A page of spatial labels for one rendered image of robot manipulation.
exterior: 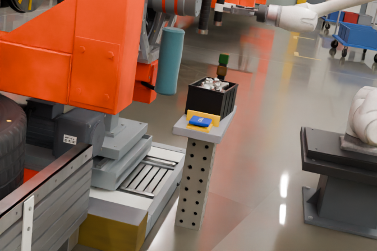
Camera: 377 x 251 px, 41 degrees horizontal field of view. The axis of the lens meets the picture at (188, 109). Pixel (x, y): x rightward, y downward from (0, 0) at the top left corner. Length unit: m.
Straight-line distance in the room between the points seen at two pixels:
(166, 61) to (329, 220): 1.00
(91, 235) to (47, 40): 0.69
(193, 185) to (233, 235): 0.26
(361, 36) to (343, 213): 5.27
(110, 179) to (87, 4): 0.78
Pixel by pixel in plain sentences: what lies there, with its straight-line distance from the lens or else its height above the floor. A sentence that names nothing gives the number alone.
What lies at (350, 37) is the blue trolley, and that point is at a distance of 7.41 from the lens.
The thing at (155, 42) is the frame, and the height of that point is 0.63.
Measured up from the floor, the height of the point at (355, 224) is 0.02.
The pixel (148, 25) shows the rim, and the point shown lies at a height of 0.69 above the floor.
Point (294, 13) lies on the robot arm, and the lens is 2.17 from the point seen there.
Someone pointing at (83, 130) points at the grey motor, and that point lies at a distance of 1.84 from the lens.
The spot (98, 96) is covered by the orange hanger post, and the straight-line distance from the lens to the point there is 1.56.
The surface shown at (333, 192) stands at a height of 0.14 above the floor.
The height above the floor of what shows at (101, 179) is 0.13.
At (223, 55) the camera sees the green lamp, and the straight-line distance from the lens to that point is 2.07.
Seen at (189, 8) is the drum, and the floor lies 0.82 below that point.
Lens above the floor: 1.01
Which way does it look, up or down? 17 degrees down
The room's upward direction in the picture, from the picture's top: 9 degrees clockwise
